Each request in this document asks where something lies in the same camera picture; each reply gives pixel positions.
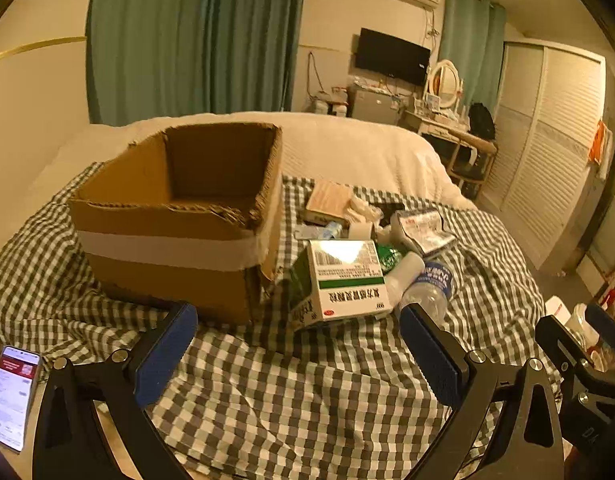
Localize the green plastic packet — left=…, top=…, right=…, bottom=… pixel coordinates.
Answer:
left=375, top=242, right=405, bottom=273

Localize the narrow green curtain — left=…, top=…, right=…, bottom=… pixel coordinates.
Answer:
left=437, top=0, right=508, bottom=126

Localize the white dressing table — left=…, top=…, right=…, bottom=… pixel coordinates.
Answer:
left=402, top=107, right=471, bottom=141

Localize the black backpack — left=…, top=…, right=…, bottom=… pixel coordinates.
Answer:
left=467, top=102, right=497, bottom=141

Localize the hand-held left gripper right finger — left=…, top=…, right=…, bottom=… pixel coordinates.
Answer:
left=397, top=302, right=565, bottom=480

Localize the tan rectangular box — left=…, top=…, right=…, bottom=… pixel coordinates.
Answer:
left=305, top=181, right=355, bottom=226

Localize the wooden chair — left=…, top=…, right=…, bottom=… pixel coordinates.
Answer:
left=445, top=127, right=498, bottom=196

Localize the white plastic container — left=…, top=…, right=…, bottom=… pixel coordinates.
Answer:
left=544, top=295, right=575, bottom=326

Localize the grey mini fridge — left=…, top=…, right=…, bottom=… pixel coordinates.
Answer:
left=348, top=82, right=403, bottom=126

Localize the silver packet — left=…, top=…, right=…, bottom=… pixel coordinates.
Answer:
left=390, top=208, right=458, bottom=258

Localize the green and white medicine box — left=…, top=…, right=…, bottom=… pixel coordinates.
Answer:
left=288, top=239, right=391, bottom=331

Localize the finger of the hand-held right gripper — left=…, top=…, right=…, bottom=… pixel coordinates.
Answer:
left=535, top=315, right=605, bottom=378
left=585, top=304, right=615, bottom=361

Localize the wide green curtain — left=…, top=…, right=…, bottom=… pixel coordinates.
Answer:
left=85, top=0, right=308, bottom=128

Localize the grey checkered cloth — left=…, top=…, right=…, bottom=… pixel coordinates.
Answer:
left=0, top=162, right=563, bottom=480

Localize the orange hanging cloth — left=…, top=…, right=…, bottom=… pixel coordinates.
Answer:
left=587, top=120, right=613, bottom=166

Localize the clear plastic water bottle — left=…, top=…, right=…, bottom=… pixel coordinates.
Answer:
left=397, top=260, right=458, bottom=323

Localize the white louvred wardrobe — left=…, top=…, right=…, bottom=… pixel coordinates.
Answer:
left=480, top=40, right=608, bottom=273

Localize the black wall television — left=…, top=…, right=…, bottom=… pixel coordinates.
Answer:
left=355, top=27, right=431, bottom=86

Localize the wall cable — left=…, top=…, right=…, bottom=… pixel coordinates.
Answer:
left=307, top=51, right=324, bottom=101

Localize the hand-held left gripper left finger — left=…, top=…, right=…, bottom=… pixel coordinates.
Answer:
left=32, top=302, right=198, bottom=480

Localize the brown cardboard box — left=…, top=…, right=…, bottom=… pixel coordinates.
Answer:
left=68, top=121, right=284, bottom=328

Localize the white bed blanket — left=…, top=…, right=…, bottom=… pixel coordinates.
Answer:
left=25, top=110, right=481, bottom=211

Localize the smartphone with lit screen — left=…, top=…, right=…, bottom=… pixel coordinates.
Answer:
left=0, top=345, right=42, bottom=453

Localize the white plastic bottle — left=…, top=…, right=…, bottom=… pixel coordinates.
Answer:
left=385, top=251, right=425, bottom=296

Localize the oval white vanity mirror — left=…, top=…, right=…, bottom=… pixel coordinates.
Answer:
left=426, top=59, right=463, bottom=111

